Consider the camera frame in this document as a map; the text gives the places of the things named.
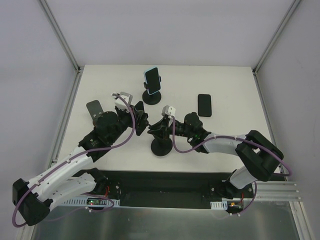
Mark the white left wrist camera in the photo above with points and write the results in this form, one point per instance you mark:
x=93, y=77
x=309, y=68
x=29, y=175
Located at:
x=122, y=100

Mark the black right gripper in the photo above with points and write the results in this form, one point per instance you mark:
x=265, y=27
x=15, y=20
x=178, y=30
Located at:
x=163, y=128

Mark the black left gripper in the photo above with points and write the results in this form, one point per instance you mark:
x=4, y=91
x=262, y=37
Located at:
x=139, y=118

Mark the aluminium frame rail right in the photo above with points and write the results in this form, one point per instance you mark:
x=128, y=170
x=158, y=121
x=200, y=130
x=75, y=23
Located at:
x=294, y=5

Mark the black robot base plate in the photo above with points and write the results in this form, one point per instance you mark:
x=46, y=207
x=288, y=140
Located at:
x=147, y=189

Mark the white slotted cable duct left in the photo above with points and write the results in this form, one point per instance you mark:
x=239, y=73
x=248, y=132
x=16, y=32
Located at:
x=86, y=201

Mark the black phone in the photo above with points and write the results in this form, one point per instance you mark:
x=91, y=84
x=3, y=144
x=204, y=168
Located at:
x=204, y=105
x=141, y=125

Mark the aluminium frame rail left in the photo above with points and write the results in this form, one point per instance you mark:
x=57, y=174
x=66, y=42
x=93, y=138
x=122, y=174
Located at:
x=59, y=34

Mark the white slotted cable duct right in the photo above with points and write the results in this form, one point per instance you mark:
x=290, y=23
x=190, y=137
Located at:
x=226, y=204

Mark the aluminium frame rail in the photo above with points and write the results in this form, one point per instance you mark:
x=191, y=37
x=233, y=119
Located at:
x=294, y=5
x=59, y=34

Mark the aluminium profile beam right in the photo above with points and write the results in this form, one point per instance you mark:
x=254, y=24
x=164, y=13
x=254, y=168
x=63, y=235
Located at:
x=278, y=191

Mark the black round-base phone stand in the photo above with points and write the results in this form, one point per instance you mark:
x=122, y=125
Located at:
x=162, y=150
x=151, y=99

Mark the phone in light blue case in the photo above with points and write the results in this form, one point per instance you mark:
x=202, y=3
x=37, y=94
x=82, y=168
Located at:
x=152, y=80

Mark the small metal folding phone stand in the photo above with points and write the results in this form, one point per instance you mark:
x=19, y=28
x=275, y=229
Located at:
x=95, y=109

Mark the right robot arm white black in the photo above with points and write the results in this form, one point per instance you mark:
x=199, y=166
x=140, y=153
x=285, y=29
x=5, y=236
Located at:
x=259, y=156

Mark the white slotted cable duct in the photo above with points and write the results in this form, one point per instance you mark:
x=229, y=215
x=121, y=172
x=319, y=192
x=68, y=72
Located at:
x=226, y=204
x=86, y=201

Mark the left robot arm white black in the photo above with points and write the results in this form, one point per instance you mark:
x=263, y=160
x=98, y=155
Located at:
x=36, y=198

